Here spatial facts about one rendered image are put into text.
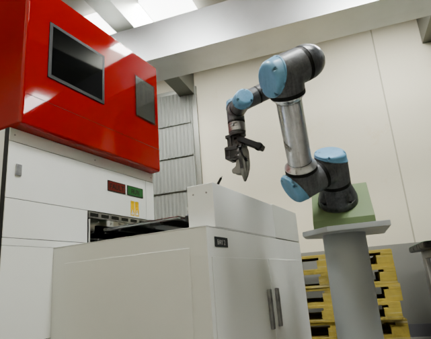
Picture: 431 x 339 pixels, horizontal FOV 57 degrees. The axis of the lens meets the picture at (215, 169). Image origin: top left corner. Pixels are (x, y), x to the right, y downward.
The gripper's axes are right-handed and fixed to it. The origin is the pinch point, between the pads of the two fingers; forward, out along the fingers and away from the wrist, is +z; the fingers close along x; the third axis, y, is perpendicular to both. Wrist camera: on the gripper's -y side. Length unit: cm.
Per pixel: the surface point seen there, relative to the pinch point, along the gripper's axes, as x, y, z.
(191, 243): 46, 0, 29
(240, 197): 18.7, -4.9, 11.7
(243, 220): 17.6, -4.9, 19.8
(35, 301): 53, 57, 42
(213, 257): 43, -6, 33
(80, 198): 35, 57, 4
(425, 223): -320, -58, -1
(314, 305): -204, 36, 65
